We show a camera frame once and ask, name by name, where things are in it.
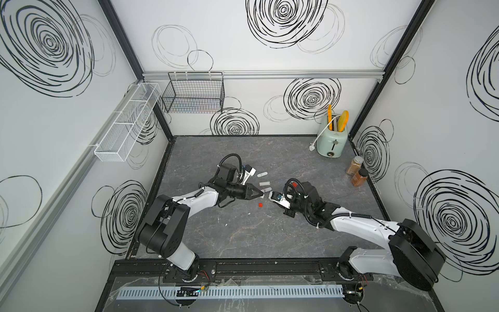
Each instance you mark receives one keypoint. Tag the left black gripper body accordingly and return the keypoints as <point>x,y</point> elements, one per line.
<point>242,192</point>

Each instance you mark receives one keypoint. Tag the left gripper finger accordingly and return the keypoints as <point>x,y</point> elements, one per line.
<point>256,195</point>
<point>255,189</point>

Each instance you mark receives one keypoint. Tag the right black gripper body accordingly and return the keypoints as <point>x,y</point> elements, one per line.
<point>296,207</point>

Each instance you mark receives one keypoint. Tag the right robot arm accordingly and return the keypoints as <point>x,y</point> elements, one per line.
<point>404,249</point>

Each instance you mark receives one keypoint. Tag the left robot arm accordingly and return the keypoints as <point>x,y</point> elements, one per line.
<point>162,229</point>

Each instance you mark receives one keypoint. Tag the mint green toaster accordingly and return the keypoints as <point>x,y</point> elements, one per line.
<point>330,143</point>

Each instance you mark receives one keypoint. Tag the spice jar silver lid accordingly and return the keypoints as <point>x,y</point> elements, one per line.
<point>355,165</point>

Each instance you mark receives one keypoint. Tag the spice jar black lid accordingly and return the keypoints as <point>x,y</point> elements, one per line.
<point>359,177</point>

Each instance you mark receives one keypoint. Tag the yellow spatula right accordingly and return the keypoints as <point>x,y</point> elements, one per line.
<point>342,121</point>

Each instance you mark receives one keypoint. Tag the orange spatula left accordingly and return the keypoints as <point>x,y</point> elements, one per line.
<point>329,117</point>

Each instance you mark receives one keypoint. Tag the white mesh shelf basket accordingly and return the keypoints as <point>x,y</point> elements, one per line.
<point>132,115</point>

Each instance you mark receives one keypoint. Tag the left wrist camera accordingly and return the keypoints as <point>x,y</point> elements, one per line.
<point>247,172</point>

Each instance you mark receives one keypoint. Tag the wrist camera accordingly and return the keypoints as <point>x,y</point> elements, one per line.
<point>279,199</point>
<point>247,172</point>

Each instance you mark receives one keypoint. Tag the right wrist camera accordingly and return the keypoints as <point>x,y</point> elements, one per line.
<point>279,199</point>

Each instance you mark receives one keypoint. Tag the grey slotted cable duct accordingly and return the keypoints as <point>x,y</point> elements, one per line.
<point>231,292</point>

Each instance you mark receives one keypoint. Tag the black wire basket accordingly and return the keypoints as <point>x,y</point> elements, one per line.
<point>194,93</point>

